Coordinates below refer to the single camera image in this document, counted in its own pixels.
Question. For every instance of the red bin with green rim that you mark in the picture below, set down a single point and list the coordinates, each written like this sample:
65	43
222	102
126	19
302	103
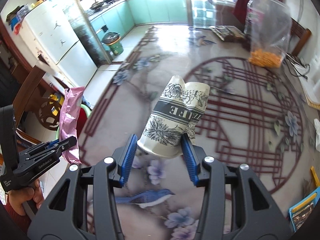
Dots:
77	127

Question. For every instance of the floral paper coffee cup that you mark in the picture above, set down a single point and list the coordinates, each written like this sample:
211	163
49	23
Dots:
178	110

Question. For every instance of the black wok on stove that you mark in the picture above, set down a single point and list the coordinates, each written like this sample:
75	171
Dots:
97	5

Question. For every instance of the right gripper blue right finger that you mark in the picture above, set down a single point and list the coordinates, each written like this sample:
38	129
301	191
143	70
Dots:
191	160

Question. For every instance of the dark red hanging garment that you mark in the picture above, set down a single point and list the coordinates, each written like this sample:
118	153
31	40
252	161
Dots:
240	10

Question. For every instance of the pink plastic bag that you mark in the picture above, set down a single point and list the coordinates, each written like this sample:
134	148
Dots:
69	115

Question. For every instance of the green kitchen trash bin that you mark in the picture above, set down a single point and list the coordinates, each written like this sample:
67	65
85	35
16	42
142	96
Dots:
113	41

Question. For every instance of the zip bag with orange snacks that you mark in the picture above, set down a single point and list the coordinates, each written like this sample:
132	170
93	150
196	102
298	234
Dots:
269	30

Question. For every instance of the wooden chair by wall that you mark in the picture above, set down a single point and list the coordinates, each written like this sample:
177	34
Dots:
303	35

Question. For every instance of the person's left hand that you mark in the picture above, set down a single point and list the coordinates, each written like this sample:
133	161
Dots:
18	197

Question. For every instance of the teal kitchen cabinets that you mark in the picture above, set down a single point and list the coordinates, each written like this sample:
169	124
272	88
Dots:
122	16

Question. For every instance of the dark wooden chair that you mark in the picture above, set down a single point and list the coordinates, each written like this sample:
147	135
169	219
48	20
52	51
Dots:
29	99

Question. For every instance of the black snack packet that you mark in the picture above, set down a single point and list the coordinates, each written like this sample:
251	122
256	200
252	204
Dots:
228	33

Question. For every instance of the white refrigerator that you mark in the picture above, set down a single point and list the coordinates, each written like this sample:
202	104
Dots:
50	37

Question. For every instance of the dark drink bottle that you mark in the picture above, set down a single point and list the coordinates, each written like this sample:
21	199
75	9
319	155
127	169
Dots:
246	43

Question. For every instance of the red sleeve left forearm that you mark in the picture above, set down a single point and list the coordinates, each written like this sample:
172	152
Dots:
22	222

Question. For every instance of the crumpled white tissue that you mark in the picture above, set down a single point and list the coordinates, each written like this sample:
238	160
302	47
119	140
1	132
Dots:
317	129

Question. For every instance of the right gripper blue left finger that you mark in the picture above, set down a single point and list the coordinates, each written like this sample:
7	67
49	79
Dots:
126	159

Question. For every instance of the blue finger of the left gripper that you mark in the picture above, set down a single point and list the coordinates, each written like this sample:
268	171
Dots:
66	144
53	143

